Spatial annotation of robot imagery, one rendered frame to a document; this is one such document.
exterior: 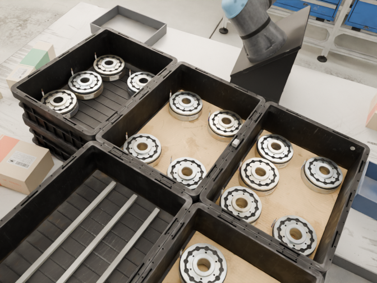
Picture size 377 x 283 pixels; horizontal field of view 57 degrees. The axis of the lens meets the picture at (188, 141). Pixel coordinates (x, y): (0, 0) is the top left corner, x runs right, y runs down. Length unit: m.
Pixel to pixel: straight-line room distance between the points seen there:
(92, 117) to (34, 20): 2.18
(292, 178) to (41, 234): 0.65
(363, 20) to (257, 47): 1.72
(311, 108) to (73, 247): 0.98
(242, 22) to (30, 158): 0.77
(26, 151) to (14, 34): 2.04
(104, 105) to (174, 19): 2.12
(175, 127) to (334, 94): 0.74
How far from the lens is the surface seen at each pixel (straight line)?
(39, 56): 1.45
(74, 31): 1.67
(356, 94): 1.57
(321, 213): 0.96
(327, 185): 0.97
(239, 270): 0.83
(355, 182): 0.92
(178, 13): 3.22
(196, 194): 0.78
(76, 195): 0.91
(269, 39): 1.22
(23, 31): 3.07
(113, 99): 1.12
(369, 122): 1.43
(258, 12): 1.20
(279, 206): 0.93
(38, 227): 0.89
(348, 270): 1.06
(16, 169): 1.06
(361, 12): 2.84
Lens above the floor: 1.59
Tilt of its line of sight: 50 degrees down
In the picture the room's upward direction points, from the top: 7 degrees clockwise
